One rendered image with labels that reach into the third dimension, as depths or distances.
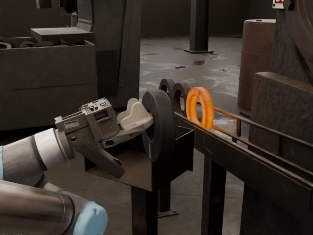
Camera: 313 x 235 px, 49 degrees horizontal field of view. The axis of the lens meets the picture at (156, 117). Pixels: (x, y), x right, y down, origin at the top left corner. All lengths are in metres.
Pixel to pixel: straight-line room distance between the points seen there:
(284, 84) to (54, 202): 0.67
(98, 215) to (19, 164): 0.18
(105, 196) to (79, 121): 1.42
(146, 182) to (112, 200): 1.07
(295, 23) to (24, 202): 0.54
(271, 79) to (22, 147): 0.69
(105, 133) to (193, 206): 1.34
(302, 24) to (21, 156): 0.56
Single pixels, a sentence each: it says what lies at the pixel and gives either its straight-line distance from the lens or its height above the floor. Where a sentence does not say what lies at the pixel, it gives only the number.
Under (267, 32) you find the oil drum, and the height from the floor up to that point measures 0.79.
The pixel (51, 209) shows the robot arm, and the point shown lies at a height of 0.76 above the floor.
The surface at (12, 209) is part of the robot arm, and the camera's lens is 0.55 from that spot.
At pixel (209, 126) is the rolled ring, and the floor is 0.65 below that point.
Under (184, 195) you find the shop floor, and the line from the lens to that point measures 2.08.
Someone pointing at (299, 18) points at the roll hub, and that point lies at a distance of 0.67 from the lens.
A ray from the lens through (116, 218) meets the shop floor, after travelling 1.89.
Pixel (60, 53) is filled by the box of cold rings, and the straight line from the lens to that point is 2.82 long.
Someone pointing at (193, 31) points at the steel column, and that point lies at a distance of 7.55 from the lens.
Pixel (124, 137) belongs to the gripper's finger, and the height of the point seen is 0.83.
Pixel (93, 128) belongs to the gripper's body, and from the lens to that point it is 0.68.
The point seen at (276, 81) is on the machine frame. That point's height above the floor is 0.87.
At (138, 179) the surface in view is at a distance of 0.99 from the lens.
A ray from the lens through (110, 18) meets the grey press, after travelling 3.37.
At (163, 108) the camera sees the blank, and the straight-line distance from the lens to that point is 0.68.
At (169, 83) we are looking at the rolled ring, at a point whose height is 0.72.
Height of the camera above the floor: 1.09
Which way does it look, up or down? 19 degrees down
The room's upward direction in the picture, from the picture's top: straight up
